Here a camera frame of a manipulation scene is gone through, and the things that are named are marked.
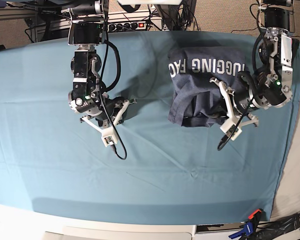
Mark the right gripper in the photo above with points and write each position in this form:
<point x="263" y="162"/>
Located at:
<point x="110" y="107"/>

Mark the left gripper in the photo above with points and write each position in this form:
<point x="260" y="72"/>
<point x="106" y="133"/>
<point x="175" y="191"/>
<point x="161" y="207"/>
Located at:
<point x="226" y="106"/>

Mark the blue-grey T-shirt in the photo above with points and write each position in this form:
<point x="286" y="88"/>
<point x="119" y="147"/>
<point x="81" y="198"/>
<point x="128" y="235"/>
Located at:
<point x="194" y="96"/>

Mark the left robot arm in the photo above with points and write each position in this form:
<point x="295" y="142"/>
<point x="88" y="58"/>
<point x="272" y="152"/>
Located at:
<point x="273" y="52"/>

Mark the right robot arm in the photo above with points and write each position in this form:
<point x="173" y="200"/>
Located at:
<point x="89" y="95"/>

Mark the white power strip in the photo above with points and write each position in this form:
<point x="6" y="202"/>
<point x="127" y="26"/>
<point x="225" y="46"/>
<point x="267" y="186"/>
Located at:
<point x="132" y="27"/>

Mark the teal table cloth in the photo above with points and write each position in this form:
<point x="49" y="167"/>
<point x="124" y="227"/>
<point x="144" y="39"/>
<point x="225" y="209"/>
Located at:
<point x="51" y="163"/>

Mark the blue orange clamp bottom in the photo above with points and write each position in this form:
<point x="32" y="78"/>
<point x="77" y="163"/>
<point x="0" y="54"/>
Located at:
<point x="249" y="227"/>

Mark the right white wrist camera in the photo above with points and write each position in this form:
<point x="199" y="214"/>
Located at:
<point x="108" y="135"/>

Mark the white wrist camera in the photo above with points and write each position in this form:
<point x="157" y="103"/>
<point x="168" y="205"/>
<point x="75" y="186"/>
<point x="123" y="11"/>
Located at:
<point x="108" y="135"/>
<point x="228" y="126"/>

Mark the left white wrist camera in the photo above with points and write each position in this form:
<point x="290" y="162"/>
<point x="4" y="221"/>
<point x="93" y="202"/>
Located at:
<point x="228" y="126"/>

